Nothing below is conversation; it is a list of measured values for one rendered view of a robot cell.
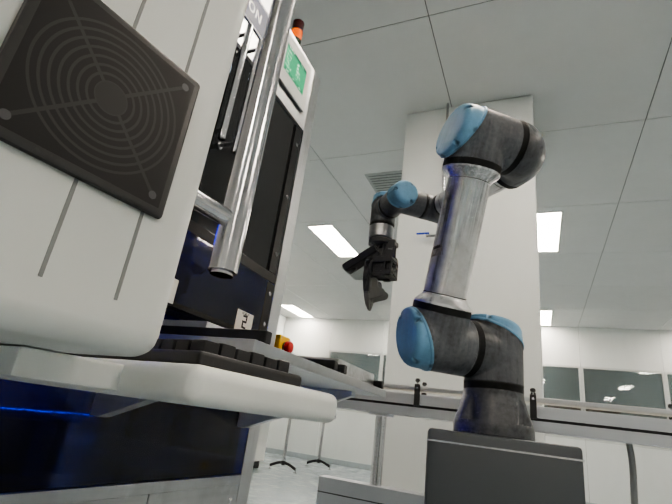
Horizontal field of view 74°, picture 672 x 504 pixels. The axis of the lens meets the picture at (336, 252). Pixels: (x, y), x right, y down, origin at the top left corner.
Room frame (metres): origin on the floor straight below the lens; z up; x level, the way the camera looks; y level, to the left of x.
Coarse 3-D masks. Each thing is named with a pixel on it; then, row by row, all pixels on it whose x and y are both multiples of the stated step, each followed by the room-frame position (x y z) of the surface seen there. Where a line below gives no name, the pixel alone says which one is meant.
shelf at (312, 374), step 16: (160, 336) 0.77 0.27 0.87; (176, 336) 0.76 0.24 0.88; (192, 336) 0.74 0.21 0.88; (208, 336) 0.73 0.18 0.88; (256, 352) 0.70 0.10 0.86; (272, 352) 0.74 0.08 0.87; (288, 352) 0.79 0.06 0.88; (304, 368) 0.85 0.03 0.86; (320, 368) 0.91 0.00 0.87; (304, 384) 1.24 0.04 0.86; (320, 384) 1.16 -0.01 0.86; (336, 384) 1.09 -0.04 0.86; (352, 384) 1.08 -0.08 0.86; (368, 384) 1.18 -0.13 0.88
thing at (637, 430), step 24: (384, 384) 2.09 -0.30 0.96; (360, 408) 2.11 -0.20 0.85; (384, 408) 2.06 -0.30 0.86; (408, 408) 2.02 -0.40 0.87; (432, 408) 1.97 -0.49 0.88; (456, 408) 1.93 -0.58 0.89; (528, 408) 1.81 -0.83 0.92; (552, 408) 1.78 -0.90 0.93; (600, 408) 1.73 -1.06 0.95; (624, 408) 1.70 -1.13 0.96; (648, 408) 1.67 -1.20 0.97; (552, 432) 1.78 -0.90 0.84; (576, 432) 1.75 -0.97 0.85; (600, 432) 1.71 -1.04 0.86; (624, 432) 1.68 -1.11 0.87; (648, 432) 1.65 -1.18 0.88
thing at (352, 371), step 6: (336, 360) 1.06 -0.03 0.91; (342, 360) 1.08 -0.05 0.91; (348, 366) 1.11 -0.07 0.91; (354, 366) 1.15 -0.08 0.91; (348, 372) 1.12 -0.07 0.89; (354, 372) 1.15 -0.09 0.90; (360, 372) 1.19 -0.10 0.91; (366, 372) 1.23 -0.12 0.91; (360, 378) 1.19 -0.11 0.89; (366, 378) 1.24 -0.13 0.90; (372, 378) 1.28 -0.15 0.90; (372, 384) 1.28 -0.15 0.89
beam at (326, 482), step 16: (320, 480) 2.20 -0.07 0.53; (336, 480) 2.17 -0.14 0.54; (352, 480) 2.19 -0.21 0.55; (320, 496) 2.19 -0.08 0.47; (336, 496) 2.16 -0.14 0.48; (352, 496) 2.13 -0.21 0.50; (368, 496) 2.10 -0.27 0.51; (384, 496) 2.07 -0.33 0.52; (400, 496) 2.04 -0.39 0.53; (416, 496) 2.02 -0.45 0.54
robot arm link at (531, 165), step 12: (528, 144) 0.73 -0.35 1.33; (540, 144) 0.74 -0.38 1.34; (528, 156) 0.75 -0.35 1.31; (540, 156) 0.76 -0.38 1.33; (516, 168) 0.77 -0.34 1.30; (528, 168) 0.77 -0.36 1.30; (540, 168) 0.80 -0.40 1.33; (504, 180) 0.85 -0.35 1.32; (516, 180) 0.83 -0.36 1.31; (528, 180) 0.83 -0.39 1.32; (444, 192) 1.07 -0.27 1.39; (492, 192) 0.93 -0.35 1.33; (432, 204) 1.12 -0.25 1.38; (432, 216) 1.15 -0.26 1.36
